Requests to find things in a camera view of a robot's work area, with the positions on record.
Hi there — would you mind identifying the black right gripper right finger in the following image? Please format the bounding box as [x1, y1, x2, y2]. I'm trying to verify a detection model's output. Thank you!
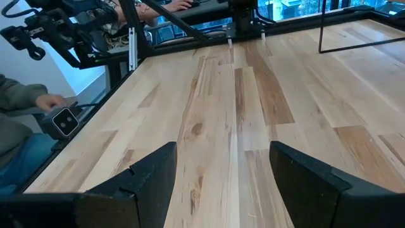
[269, 141, 405, 228]

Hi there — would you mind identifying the wooden shelf with black legs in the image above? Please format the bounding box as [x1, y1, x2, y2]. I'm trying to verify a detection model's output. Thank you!
[318, 0, 405, 54]

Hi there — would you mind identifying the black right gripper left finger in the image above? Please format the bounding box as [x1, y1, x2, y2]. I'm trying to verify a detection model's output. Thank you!
[77, 141, 178, 228]

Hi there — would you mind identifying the black aluminium table frame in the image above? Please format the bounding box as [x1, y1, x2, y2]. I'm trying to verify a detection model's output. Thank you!
[12, 0, 405, 194]

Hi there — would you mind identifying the black table-level camera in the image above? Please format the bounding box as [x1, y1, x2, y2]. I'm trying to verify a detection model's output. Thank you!
[40, 103, 84, 141]

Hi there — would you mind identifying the silver metal bracket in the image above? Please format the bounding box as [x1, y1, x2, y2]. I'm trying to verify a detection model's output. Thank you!
[127, 27, 139, 72]

